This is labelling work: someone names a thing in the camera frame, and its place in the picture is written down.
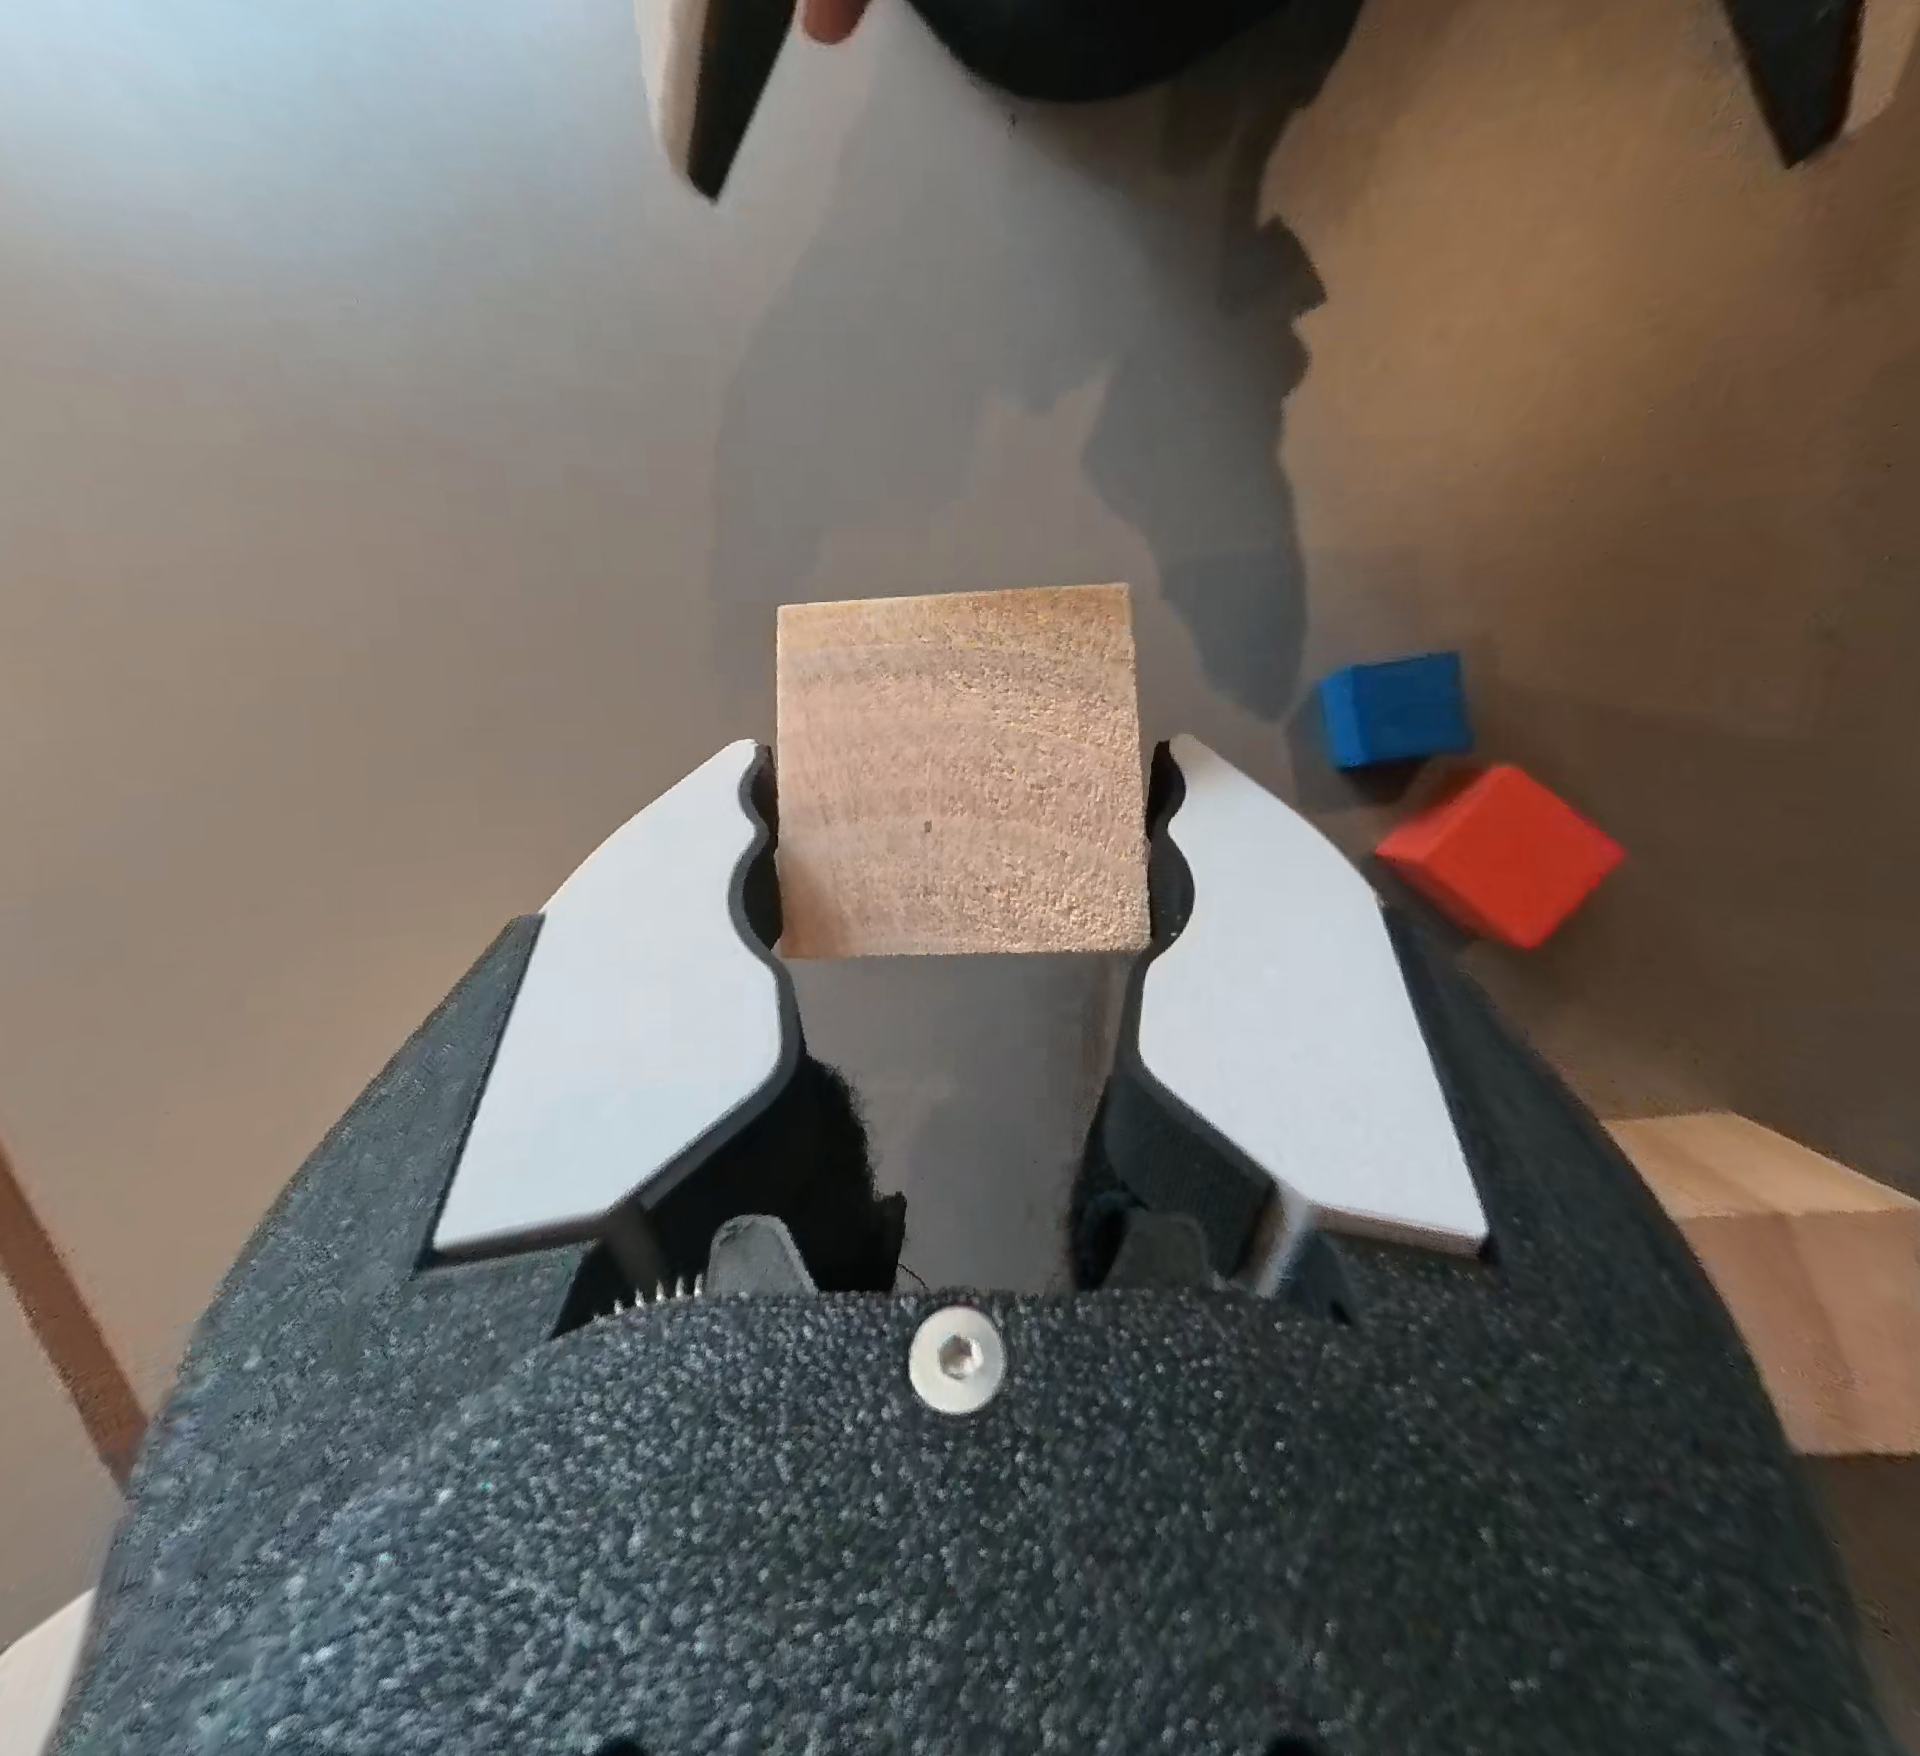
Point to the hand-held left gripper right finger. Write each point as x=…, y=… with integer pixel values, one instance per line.
x=1307, y=1022

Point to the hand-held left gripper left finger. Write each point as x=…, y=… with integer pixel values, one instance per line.
x=616, y=1036

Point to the small red cube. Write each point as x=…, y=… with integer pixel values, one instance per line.
x=1500, y=857

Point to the tiny blue cube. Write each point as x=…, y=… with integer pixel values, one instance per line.
x=1397, y=713

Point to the medium wooden cube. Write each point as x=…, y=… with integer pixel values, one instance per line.
x=964, y=773

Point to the large wooden cube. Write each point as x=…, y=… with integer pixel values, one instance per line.
x=1787, y=1276

